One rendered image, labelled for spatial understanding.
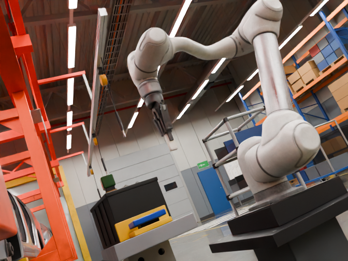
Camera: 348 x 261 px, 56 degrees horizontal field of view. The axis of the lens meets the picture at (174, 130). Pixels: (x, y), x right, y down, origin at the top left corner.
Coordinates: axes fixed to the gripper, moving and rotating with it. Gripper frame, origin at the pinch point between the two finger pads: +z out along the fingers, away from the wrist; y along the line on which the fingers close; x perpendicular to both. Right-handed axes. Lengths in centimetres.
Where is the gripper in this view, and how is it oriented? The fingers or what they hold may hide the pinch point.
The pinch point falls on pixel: (171, 142)
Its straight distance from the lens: 125.6
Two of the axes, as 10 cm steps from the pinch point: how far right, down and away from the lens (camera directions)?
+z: 3.6, 8.8, -2.9
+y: -3.3, 4.2, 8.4
